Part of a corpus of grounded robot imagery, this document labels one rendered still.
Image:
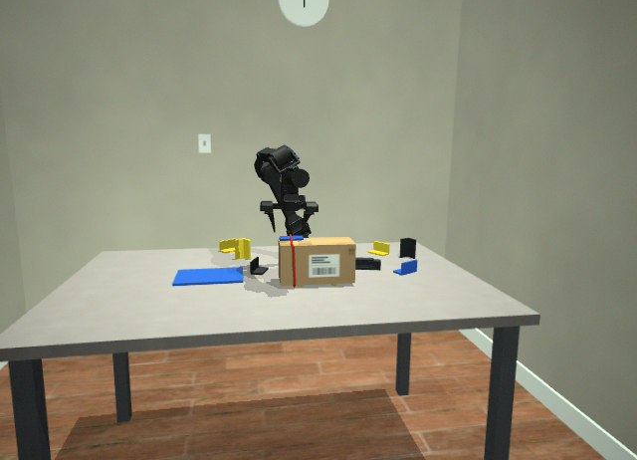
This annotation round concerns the blue flat rectangular slab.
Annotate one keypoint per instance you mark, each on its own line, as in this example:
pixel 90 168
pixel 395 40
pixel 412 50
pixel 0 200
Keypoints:
pixel 208 276

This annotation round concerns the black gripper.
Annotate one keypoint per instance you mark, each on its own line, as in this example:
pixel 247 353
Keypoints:
pixel 310 207

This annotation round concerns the tan cardboard box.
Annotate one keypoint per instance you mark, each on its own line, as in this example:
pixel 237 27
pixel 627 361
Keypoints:
pixel 329 260

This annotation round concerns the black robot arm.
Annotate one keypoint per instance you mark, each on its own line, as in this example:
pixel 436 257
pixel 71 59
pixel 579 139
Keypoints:
pixel 280 167

